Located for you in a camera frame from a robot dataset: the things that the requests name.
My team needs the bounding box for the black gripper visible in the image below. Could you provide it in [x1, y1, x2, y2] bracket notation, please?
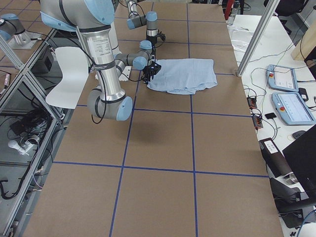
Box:
[146, 31, 166, 48]
[142, 57, 161, 83]

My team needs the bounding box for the light blue button shirt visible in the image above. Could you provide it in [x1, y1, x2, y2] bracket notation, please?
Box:
[147, 59, 218, 95]

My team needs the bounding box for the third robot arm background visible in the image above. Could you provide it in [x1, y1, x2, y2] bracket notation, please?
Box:
[0, 13, 42, 49]

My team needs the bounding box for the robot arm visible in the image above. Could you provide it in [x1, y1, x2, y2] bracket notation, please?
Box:
[125, 0, 165, 48]
[40, 0, 164, 120]

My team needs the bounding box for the white plastic chair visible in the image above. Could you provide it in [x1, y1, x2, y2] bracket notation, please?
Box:
[45, 46, 89, 109]

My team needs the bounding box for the orange circuit board upper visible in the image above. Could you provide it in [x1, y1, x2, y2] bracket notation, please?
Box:
[247, 97, 257, 109]

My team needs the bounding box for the orange circuit board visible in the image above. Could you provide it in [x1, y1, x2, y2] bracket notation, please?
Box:
[247, 97, 257, 109]
[252, 114, 263, 130]

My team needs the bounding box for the orange circuit board lower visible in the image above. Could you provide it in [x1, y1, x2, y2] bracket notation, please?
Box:
[252, 114, 263, 130]

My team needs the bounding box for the small black phone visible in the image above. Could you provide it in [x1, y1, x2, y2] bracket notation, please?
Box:
[265, 113, 277, 119]

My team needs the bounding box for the upper blue teach pendant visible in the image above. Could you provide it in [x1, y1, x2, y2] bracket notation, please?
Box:
[266, 64, 299, 92]

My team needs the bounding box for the blue teach pendant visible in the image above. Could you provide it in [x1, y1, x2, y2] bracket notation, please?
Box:
[271, 92, 316, 125]
[266, 64, 299, 92]

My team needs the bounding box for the lower blue teach pendant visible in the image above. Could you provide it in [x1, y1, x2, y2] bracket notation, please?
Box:
[271, 92, 316, 125]

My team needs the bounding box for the white power strip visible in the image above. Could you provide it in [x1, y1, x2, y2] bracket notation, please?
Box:
[8, 138, 39, 155]

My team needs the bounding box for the black power adapter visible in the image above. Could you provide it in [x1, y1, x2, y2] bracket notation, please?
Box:
[298, 87, 309, 102]

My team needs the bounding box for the brown cardboard box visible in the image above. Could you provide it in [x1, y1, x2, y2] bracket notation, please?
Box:
[258, 138, 292, 177]

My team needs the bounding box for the black computer mouse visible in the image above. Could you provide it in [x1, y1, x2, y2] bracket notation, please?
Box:
[292, 130, 305, 140]

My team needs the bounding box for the black monitor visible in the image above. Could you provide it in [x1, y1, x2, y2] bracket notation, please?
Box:
[282, 126, 316, 197]

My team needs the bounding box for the black monitor stand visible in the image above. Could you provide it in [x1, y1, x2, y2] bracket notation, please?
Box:
[270, 178, 316, 228]

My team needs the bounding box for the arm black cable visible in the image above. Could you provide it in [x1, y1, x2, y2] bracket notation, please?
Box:
[90, 46, 158, 124]

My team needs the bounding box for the aluminium frame post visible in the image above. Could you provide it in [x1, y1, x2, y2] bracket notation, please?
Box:
[236, 0, 280, 77]

